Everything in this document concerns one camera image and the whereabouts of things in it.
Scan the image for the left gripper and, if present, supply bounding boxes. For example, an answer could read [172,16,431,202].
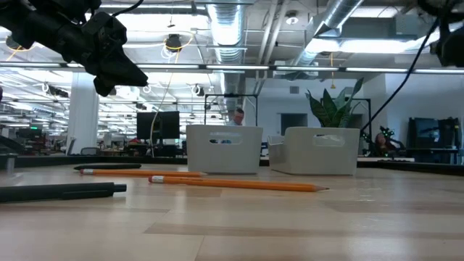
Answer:
[54,12,149,98]

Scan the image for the black ballpoint pen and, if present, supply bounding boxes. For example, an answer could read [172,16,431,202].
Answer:
[0,182,128,204]
[73,163,142,171]

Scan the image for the orange pencil with eraser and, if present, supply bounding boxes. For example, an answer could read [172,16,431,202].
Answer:
[79,168,207,178]
[148,175,330,193]

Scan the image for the grey plastic storage bin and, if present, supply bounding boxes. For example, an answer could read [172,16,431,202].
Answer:
[267,126,361,177]
[186,124,264,175]

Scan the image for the white building column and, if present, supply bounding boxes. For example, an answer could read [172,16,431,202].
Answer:
[66,72,101,155]

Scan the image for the black background monitors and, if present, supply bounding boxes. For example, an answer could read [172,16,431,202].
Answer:
[136,110,181,141]

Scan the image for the black ceiling device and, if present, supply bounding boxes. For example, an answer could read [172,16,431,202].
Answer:
[165,33,183,52]

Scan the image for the person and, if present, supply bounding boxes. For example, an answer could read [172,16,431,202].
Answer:
[374,132,392,155]
[227,107,246,127]

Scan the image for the green snake plant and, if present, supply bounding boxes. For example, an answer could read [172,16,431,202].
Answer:
[305,76,365,128]

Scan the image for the black equipment cabinet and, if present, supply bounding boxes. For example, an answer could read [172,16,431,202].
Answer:
[407,116,462,165]

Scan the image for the black aluminium table frame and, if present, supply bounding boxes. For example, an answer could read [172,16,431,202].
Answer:
[0,154,464,178]

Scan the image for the black metal frame stand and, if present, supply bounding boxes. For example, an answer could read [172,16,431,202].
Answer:
[204,93,259,126]
[357,96,373,146]

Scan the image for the silver corrugated ventilation duct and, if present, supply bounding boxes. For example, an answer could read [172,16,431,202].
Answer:
[206,3,247,120]

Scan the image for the silver smooth ventilation duct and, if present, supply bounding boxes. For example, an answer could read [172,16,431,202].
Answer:
[289,0,363,80]

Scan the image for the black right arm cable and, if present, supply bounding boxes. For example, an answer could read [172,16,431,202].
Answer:
[360,16,442,134]

